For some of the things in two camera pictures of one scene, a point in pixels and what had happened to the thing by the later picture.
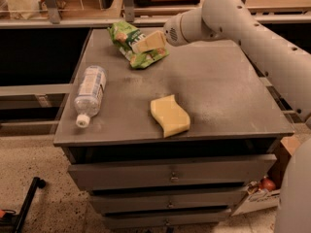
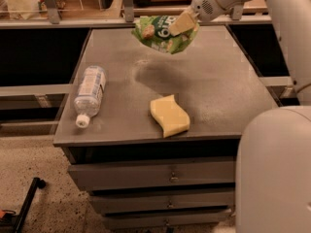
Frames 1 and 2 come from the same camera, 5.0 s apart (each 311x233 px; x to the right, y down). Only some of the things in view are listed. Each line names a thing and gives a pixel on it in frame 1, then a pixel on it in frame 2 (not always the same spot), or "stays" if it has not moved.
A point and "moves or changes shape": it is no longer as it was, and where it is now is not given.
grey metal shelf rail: [53, 19] stays
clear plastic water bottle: [89, 94] stays
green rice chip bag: [123, 34] moves or changes shape
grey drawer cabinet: [170, 147] stays
